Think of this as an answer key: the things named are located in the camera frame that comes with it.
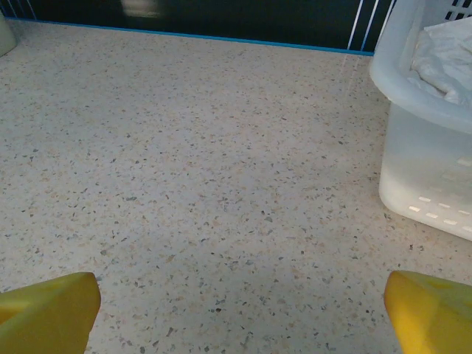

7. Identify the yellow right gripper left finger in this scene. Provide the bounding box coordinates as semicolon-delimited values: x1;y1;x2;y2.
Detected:
0;271;103;354

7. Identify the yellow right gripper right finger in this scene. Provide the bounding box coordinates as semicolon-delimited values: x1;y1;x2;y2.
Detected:
383;270;472;354

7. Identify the white t-shirt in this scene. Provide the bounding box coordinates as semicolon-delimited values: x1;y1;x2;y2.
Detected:
407;16;472;108

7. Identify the white perforated plastic basket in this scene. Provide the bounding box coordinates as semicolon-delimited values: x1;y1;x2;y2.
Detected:
368;0;472;243

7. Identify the cream knife block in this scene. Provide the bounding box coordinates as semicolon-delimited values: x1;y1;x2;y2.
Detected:
0;14;18;58

